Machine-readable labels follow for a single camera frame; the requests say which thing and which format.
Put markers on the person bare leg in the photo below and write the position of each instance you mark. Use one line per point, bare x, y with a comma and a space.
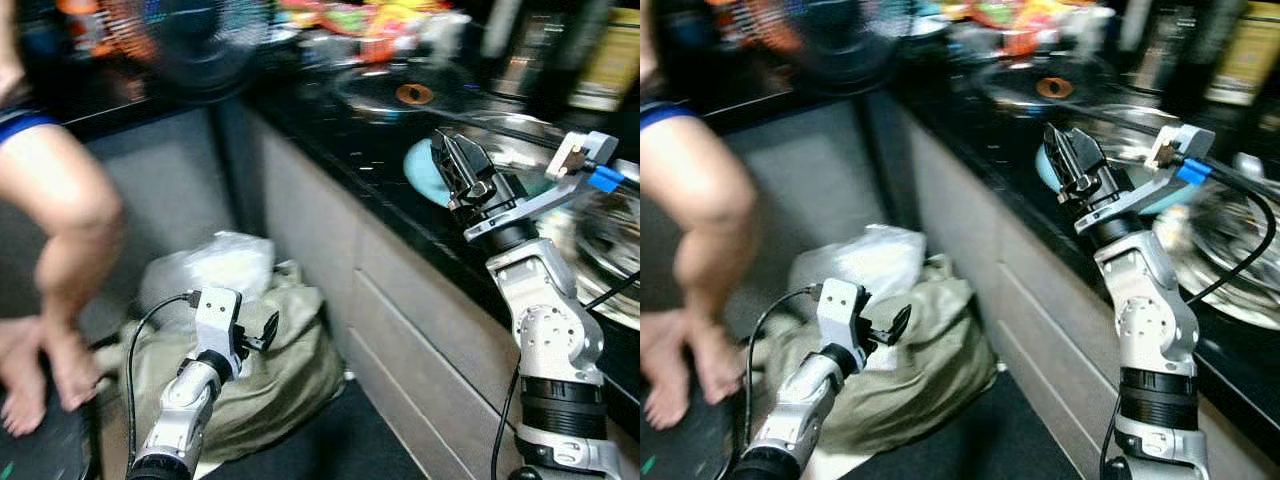
710, 220
70, 220

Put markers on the person bare foot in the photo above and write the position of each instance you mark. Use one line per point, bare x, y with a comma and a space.
20, 380
665, 375

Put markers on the grey brown cabinet drawers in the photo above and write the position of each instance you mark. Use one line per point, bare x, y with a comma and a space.
1040, 330
420, 330

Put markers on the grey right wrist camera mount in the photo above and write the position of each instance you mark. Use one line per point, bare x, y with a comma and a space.
540, 200
1150, 195

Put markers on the olive green woven sack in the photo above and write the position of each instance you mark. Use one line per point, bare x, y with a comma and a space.
930, 370
290, 370

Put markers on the white plastic bag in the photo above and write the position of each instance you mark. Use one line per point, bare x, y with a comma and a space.
225, 265
870, 260

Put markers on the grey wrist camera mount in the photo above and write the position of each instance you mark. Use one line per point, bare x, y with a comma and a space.
540, 200
217, 320
843, 310
1150, 195

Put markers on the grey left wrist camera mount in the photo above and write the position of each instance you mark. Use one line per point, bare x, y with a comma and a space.
217, 320
843, 310

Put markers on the red yellow snack packet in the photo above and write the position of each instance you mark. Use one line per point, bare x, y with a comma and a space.
390, 20
1020, 20

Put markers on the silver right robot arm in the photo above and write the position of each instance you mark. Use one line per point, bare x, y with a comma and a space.
545, 330
1150, 320

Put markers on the steel pot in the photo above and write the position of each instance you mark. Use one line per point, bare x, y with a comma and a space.
1130, 125
510, 135

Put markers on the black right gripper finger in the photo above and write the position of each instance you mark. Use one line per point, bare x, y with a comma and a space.
445, 160
472, 160
1085, 155
1058, 155

